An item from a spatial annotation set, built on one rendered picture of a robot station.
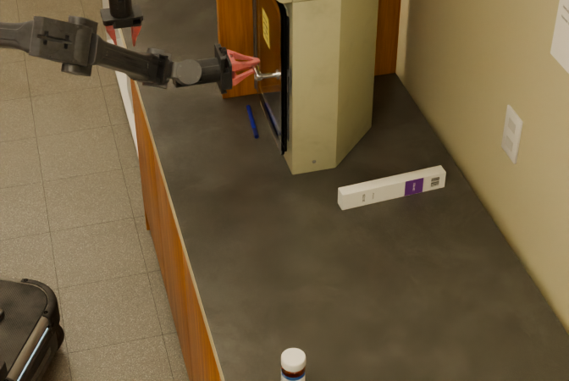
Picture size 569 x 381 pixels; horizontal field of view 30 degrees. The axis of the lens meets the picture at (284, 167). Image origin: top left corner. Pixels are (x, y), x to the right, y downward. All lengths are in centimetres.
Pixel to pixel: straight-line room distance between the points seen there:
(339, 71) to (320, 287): 51
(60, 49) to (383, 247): 84
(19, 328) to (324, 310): 128
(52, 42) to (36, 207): 205
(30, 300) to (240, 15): 115
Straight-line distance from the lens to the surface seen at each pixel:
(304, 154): 255
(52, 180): 418
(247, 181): 256
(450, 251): 239
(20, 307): 332
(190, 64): 238
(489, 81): 246
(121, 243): 385
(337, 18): 237
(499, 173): 249
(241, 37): 276
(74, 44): 209
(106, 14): 276
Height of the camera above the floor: 252
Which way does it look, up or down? 37 degrees down
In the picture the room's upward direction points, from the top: straight up
